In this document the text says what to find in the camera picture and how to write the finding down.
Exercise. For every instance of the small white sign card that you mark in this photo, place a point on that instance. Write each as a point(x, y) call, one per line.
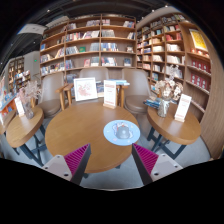
point(19, 106)
point(183, 107)

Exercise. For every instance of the white and red sign card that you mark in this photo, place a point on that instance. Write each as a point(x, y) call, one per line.
point(109, 94)

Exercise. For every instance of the grey computer mouse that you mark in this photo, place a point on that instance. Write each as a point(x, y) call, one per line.
point(122, 132)

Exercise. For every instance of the glass vase with dried flowers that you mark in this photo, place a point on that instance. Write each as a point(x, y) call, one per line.
point(163, 108)
point(29, 111)

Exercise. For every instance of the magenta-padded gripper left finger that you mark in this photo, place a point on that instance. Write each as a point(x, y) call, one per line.
point(75, 160)

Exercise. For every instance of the round wooden side table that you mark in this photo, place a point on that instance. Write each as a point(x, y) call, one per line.
point(6, 121)
point(173, 128)
point(25, 128)

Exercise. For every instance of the white framed floral picture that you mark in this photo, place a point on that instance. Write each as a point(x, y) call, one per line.
point(85, 89)

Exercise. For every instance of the light blue round mouse pad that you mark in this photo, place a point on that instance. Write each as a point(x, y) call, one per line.
point(110, 133)

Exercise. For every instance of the distant wooden bookshelf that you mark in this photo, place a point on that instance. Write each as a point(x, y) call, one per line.
point(16, 73)

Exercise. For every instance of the taupe armchair with wooden arms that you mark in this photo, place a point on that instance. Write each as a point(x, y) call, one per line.
point(136, 90)
point(50, 96)
point(95, 73)

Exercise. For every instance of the stack of books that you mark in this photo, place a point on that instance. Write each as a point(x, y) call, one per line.
point(151, 103)

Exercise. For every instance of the curved wooden bookshelf with books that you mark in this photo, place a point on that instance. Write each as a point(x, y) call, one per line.
point(173, 56)

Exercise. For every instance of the dark cover book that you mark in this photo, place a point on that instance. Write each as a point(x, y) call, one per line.
point(100, 89)

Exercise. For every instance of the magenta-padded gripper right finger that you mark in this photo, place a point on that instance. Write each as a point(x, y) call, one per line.
point(148, 160)

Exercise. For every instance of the light blue book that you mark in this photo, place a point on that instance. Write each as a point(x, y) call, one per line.
point(121, 82)

